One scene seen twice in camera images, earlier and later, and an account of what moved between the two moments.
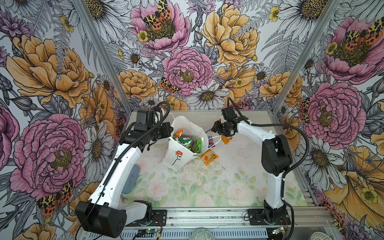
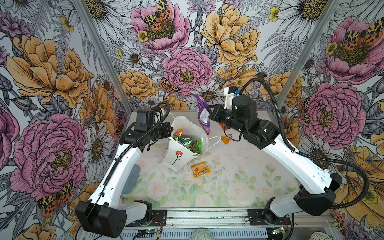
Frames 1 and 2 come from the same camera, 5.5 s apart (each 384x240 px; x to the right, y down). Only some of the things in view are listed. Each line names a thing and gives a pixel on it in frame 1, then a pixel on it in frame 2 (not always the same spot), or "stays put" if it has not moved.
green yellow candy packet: x=185 y=141 stays put
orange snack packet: x=209 y=157 to x=200 y=169
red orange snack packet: x=179 y=133 stays put
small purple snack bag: x=211 y=142 to x=203 y=112
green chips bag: x=196 y=145 stays put
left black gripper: x=167 y=132 stays put
